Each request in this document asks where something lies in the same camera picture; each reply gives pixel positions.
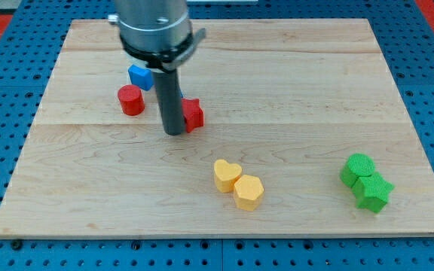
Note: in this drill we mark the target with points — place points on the wooden board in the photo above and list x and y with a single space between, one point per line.
287 100

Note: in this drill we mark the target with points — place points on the red cylinder block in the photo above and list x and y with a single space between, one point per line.
131 100

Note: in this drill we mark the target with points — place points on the green cylinder block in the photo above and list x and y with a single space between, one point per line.
357 165

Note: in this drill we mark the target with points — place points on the red star block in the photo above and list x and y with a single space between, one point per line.
193 114

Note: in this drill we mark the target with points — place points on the yellow heart block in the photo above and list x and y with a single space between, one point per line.
226 174

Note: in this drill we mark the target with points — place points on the blue block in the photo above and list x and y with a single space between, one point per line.
140 77

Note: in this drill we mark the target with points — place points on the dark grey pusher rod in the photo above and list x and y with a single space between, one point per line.
169 101

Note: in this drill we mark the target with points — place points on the yellow hexagon block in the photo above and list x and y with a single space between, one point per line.
248 192

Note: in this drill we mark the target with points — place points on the green star block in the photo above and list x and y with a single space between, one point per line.
372 192

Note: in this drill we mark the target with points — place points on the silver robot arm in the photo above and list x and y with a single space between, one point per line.
156 34

